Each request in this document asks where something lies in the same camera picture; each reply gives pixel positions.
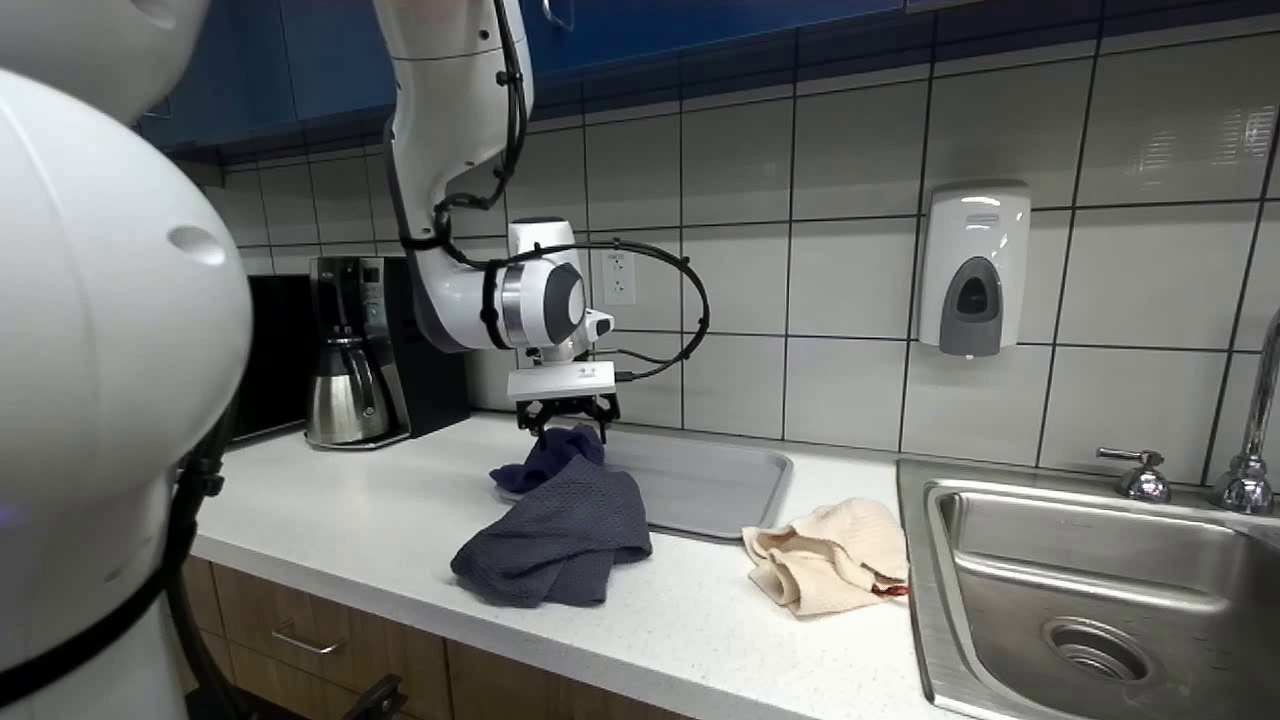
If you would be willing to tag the white wall outlet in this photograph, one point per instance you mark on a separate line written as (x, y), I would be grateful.
(616, 280)

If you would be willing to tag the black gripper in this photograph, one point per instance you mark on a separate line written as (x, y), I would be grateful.
(567, 412)

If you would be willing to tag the navy blue towel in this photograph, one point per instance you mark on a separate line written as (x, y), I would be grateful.
(546, 466)

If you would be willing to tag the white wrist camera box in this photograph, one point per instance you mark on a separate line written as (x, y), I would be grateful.
(561, 383)

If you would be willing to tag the stainless steel sink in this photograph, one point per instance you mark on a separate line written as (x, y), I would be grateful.
(1092, 600)

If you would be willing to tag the blue upper cabinet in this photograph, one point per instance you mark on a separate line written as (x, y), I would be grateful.
(665, 32)

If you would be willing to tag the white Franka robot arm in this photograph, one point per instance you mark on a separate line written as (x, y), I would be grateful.
(106, 333)

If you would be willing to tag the chrome faucet lever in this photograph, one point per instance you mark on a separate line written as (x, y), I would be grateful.
(1147, 475)

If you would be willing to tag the white wall soap dispenser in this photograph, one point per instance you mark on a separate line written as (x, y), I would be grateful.
(977, 265)

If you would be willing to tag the chrome gooseneck faucet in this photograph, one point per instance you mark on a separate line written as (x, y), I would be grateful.
(1250, 466)

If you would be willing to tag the black countertop appliance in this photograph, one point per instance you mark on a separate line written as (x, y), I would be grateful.
(272, 352)

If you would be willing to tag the black silver coffee maker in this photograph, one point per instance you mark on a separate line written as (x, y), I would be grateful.
(427, 387)

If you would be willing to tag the wooden base cabinet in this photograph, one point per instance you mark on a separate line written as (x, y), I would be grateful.
(385, 655)

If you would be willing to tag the dark grey towel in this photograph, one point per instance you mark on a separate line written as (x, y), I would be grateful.
(561, 533)

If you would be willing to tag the grey plastic tray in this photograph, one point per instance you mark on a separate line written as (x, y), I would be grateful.
(706, 487)

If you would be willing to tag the beige towel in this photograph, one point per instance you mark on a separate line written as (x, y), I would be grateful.
(824, 554)

